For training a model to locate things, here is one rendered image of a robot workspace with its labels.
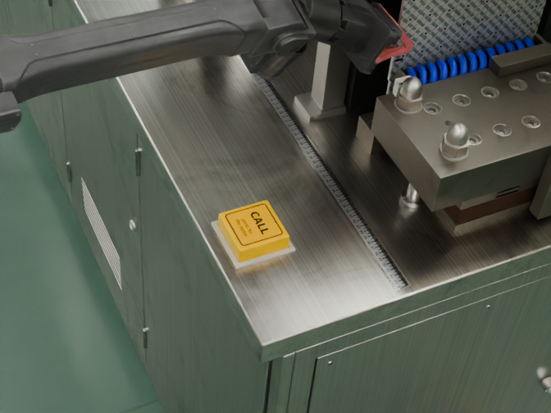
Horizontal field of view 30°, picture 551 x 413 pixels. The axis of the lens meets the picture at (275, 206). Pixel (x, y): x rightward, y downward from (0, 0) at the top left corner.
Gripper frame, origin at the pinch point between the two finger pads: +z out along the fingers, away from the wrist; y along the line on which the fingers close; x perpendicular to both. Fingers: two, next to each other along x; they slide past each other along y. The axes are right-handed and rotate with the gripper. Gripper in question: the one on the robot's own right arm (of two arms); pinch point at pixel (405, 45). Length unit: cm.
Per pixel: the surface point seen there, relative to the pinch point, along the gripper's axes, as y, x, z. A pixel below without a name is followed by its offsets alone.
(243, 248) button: 13.2, -26.7, -17.2
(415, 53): 0.2, -0.6, 2.2
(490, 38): 0.2, 4.9, 13.2
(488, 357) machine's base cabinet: 25.5, -31.7, 26.4
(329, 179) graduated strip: 4.3, -20.3, -1.5
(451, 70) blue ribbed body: 3.3, 0.0, 6.7
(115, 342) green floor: -44, -107, 28
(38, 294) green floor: -63, -113, 17
